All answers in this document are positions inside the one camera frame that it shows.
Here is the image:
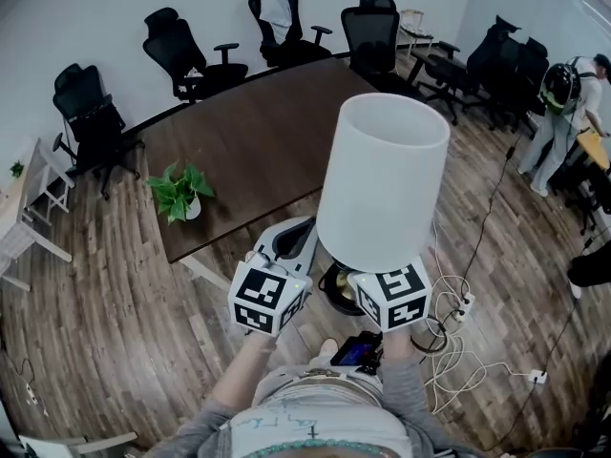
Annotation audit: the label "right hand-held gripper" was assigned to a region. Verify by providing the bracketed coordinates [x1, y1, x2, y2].
[350, 257, 433, 334]

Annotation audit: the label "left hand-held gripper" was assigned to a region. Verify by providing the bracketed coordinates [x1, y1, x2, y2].
[226, 215, 321, 338]

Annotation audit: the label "white table lamp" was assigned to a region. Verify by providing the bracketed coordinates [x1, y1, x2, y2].
[315, 92, 452, 318]

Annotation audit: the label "person's right forearm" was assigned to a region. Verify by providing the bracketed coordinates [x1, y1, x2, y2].
[379, 329, 431, 419]

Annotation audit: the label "person's left forearm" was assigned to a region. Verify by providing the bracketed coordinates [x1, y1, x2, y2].
[209, 334, 281, 409]

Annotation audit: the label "dark brown conference table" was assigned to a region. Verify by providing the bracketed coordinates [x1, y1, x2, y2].
[121, 56, 383, 293]

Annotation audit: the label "black waist device blue screen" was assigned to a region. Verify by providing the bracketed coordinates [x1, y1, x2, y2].
[328, 330, 384, 376]

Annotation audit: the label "green plant in white pot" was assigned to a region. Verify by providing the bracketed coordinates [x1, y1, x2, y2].
[144, 160, 217, 227]

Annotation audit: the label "person's clothed torso and legs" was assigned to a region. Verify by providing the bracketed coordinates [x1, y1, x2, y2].
[171, 355, 483, 458]

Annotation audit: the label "grey garment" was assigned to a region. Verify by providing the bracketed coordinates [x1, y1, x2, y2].
[257, 0, 291, 28]

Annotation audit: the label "light wooden round table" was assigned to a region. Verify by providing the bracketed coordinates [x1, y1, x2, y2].
[575, 129, 611, 172]

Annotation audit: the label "white cross-braced stool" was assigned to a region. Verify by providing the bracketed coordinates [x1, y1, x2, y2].
[23, 138, 76, 228]

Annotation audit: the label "black eared-headrest office chair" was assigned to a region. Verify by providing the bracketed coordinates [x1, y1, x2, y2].
[465, 14, 531, 131]

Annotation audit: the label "light wooden side table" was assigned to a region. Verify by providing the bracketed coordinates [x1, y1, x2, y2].
[0, 135, 74, 293]

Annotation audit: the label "tangled white cable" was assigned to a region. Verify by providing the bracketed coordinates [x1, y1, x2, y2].
[427, 217, 531, 414]

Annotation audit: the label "long black floor cable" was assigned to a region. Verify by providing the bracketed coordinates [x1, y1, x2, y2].
[476, 226, 611, 452]
[429, 134, 524, 352]

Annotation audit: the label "teal bead necklace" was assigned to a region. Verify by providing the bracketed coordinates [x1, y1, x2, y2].
[247, 438, 388, 458]

